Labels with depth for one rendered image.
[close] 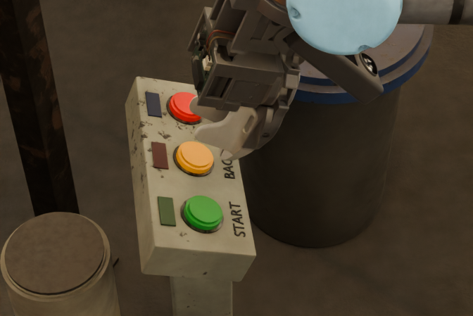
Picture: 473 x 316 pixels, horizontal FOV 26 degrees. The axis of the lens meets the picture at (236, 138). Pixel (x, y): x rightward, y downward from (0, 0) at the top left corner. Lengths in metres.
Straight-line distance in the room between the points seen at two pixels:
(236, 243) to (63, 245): 0.21
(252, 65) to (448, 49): 1.30
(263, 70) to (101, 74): 1.22
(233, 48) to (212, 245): 0.25
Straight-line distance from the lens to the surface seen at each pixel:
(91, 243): 1.14
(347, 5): 0.67
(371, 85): 0.92
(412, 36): 1.51
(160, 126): 1.12
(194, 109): 0.96
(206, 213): 1.04
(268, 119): 0.89
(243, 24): 0.84
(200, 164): 1.09
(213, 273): 1.06
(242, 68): 0.85
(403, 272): 1.76
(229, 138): 0.94
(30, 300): 1.12
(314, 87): 1.44
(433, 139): 1.95
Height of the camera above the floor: 1.44
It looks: 49 degrees down
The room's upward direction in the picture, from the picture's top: straight up
